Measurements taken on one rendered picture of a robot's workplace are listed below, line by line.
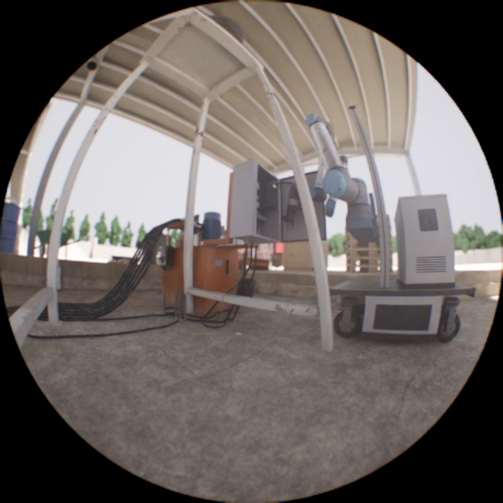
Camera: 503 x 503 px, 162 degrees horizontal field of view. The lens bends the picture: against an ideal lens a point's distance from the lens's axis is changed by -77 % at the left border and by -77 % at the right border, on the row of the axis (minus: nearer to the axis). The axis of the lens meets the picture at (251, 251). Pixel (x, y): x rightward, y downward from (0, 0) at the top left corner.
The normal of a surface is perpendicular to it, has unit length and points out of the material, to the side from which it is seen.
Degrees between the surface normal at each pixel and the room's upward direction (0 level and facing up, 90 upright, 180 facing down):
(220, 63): 180
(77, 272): 90
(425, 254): 90
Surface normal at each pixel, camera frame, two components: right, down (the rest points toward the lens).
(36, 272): 0.80, -0.03
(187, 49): -0.03, 1.00
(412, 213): -0.66, -0.08
